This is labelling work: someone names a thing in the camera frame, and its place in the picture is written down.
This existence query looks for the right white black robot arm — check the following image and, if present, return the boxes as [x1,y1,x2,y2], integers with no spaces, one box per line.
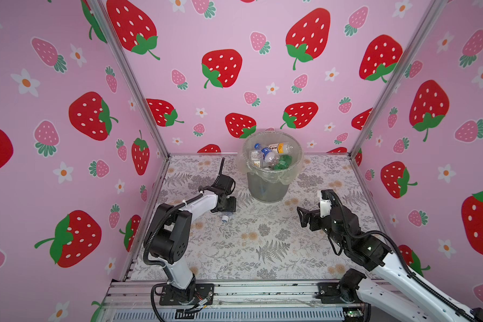
[297,201,483,321]

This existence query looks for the Pepsi water bottle blue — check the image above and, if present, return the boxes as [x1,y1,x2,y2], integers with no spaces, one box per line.
[254,144,280,167]

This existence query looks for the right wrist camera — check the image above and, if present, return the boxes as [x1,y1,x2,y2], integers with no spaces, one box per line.
[318,190,332,218]

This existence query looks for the grey mesh waste bin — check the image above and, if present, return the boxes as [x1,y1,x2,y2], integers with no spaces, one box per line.
[241,131,305,204]

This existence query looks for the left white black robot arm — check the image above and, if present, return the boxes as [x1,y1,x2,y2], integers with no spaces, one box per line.
[142,174,236,305]

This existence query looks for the bottle yellow white label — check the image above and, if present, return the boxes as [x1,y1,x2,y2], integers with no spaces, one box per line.
[268,142,295,155]

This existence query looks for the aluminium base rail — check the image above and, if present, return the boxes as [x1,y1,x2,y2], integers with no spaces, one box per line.
[100,280,431,322]

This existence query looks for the clear bottle white green label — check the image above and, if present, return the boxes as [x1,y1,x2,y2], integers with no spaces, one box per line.
[250,150,264,169]

